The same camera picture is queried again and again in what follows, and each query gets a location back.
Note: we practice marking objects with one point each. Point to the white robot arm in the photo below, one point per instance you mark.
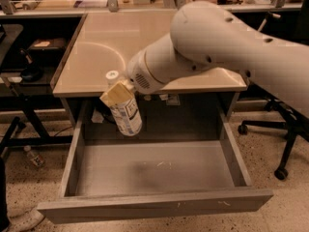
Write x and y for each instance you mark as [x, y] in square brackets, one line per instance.
[203, 36]

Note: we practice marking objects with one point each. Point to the open grey wooden drawer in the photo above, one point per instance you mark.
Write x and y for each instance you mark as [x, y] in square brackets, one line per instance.
[194, 169]

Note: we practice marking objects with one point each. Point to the small bottle on floor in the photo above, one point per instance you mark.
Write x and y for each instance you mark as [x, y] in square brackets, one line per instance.
[34, 156]

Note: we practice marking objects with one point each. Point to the black box with label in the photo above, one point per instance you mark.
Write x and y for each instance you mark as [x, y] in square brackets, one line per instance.
[56, 44]

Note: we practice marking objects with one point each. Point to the grey cabinet with counter top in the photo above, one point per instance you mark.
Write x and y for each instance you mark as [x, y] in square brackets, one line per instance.
[106, 42]

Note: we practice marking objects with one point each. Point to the white gripper with vent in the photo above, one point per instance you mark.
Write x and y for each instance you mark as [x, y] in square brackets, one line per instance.
[139, 72]

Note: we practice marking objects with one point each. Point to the clear plastic bottle white cap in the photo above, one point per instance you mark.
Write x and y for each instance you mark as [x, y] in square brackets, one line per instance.
[126, 114]

